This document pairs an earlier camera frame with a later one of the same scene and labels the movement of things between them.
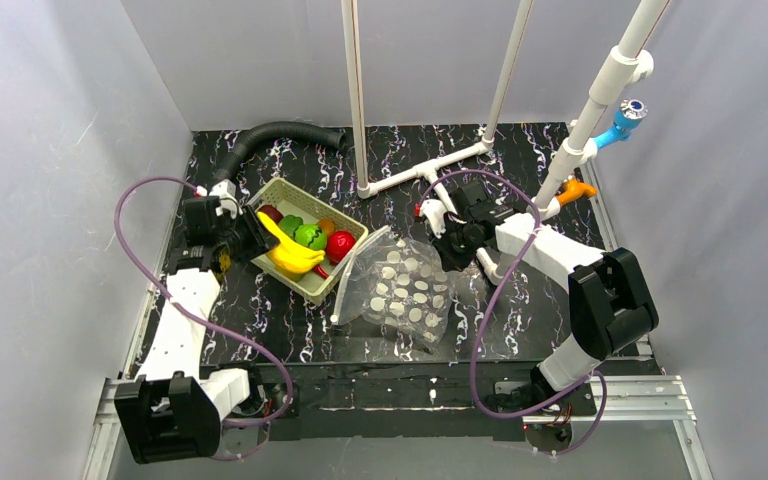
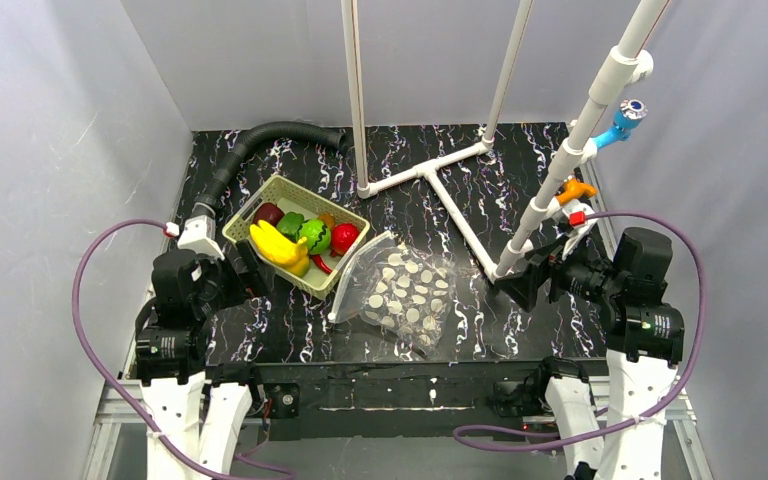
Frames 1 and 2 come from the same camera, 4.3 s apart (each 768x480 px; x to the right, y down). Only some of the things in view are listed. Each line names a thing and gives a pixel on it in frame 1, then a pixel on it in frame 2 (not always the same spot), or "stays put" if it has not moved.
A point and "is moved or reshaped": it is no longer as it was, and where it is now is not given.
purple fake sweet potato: [275, 215] stays put
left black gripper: [255, 237] to [249, 266]
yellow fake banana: [290, 261] is moved or reshaped
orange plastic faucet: [573, 189] stays put
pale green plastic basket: [291, 200] stays put
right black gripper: [453, 245] to [542, 278]
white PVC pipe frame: [628, 58] stays put
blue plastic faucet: [629, 116] stays put
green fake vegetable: [289, 223] stays put
